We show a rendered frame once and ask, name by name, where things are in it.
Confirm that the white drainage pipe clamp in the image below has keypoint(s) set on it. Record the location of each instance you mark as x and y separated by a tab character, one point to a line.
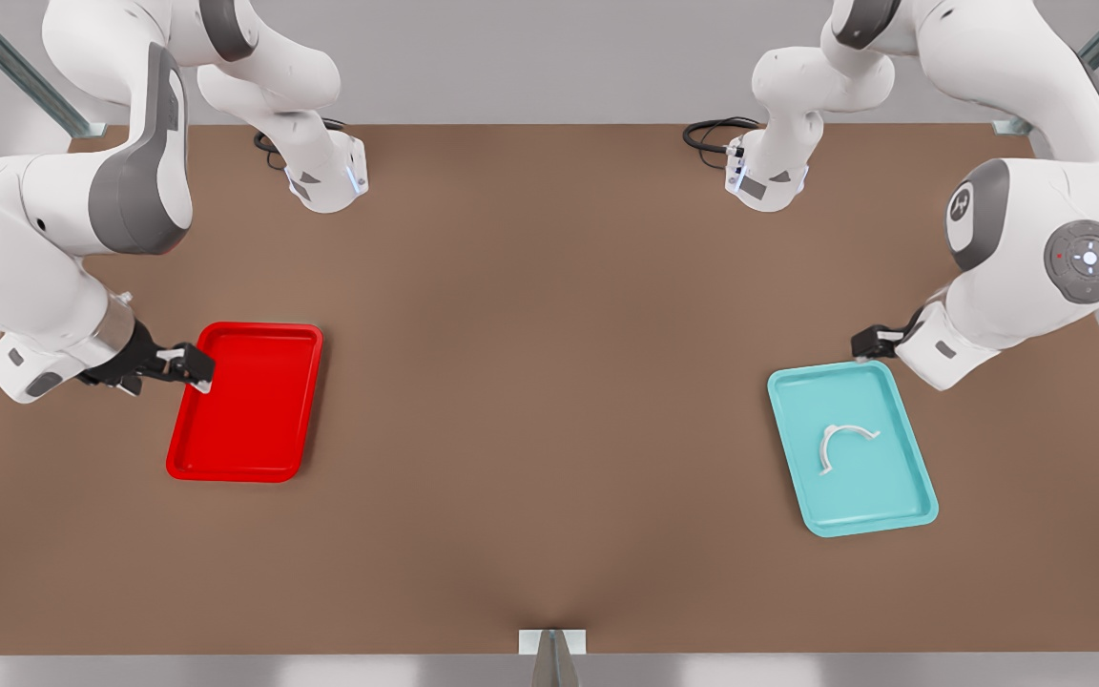
828	441

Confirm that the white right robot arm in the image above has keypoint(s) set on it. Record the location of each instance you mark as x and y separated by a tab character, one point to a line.
44	219

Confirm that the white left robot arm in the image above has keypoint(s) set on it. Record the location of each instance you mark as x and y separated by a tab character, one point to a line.
1036	229

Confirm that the teal rectangular tray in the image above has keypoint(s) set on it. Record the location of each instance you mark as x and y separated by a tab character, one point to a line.
879	477

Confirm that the red rectangular tray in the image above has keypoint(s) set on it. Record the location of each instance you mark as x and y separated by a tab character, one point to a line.
244	405

